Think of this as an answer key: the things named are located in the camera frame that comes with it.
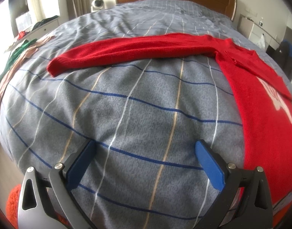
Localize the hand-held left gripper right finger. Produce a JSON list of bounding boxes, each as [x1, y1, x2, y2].
[[195, 139, 273, 229]]

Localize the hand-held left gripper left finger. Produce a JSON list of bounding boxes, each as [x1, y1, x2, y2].
[[17, 140, 97, 229]]

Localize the red knit sweater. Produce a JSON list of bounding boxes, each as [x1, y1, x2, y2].
[[47, 34, 292, 222]]

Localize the dark clothes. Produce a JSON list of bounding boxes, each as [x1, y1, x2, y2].
[[31, 15, 59, 30]]

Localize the blue-grey checked blanket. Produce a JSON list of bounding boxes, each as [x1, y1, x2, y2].
[[0, 0, 292, 229]]

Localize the pink garment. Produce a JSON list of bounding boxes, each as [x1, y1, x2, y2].
[[0, 35, 55, 110]]

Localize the green garment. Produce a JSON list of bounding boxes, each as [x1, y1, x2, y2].
[[0, 39, 38, 93]]

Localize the black and blue jacket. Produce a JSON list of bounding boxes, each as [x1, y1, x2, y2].
[[268, 40, 292, 81]]

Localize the white plastic bag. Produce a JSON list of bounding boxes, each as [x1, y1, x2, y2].
[[256, 33, 266, 49]]

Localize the white drawer cabinet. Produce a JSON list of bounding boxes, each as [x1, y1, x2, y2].
[[4, 17, 60, 53]]

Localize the white nightstand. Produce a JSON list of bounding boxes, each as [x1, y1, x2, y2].
[[239, 14, 280, 51]]

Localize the round white fan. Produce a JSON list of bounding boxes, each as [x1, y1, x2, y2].
[[91, 0, 105, 12]]

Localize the window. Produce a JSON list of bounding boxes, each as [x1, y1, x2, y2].
[[0, 0, 29, 39]]

